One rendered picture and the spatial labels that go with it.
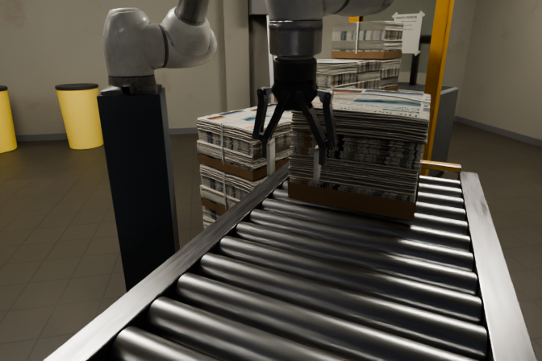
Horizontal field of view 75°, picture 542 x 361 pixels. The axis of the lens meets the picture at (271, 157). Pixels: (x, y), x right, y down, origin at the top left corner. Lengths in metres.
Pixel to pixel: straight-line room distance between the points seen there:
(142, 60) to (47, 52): 3.78
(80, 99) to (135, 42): 3.17
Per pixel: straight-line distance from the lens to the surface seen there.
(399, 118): 0.75
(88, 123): 4.48
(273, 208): 0.85
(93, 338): 0.56
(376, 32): 2.40
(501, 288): 0.69
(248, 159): 1.49
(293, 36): 0.59
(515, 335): 0.61
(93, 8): 4.89
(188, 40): 1.31
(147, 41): 1.30
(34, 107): 5.19
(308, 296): 0.59
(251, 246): 0.69
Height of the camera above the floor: 1.17
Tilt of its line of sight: 18 degrees down
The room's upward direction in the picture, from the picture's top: straight up
